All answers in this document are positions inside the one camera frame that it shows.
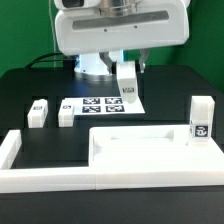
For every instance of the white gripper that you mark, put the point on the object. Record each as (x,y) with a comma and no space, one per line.
(101,26)

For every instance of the white desk top tray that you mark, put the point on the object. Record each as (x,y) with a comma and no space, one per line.
(155,143)

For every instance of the black tag marker plate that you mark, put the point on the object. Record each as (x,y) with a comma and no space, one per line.
(106,105)

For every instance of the white U-shaped obstacle fence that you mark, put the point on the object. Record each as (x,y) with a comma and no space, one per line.
(98,177)

